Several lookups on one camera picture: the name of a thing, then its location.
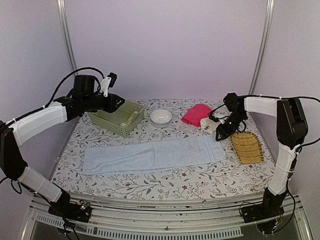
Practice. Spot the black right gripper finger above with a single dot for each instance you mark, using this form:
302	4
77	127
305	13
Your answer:
220	133
228	135

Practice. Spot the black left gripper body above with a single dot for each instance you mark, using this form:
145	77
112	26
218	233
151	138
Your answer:
91	104

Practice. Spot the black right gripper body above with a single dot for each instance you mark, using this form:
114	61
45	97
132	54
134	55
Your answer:
236	118

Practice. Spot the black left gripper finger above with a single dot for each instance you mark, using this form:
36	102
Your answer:
116	99
116	105

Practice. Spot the green plastic basket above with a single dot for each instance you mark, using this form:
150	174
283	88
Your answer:
111	121

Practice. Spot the green crocodile pattern towel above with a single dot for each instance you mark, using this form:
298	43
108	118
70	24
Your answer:
130	119

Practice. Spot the light blue towel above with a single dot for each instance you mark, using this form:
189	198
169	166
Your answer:
154	156

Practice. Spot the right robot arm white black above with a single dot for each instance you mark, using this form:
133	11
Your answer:
291	130

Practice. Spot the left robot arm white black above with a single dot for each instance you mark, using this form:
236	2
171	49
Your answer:
15	133

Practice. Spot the cream white towel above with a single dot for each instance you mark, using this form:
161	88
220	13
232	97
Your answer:
208	125

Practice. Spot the yellow woven bamboo tray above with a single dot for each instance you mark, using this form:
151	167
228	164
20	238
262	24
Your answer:
247	148

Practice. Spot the pink towel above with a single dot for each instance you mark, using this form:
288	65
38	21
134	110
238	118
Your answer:
195	114

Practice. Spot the white ceramic bowl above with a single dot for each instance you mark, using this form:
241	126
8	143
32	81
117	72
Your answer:
161	118

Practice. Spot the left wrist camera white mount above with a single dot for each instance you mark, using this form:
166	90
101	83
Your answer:
107	82

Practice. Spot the aluminium front rail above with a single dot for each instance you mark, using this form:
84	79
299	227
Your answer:
200	219

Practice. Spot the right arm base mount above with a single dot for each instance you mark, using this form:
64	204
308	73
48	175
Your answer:
267	219

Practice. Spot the left aluminium frame post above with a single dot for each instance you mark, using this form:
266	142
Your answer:
62	13

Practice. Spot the aluminium frame post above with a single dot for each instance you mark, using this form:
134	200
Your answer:
263	45
62	13

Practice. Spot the right aluminium frame post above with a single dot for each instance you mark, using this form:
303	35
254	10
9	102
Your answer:
263	45

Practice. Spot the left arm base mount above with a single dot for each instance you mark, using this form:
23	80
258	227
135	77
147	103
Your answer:
71	211

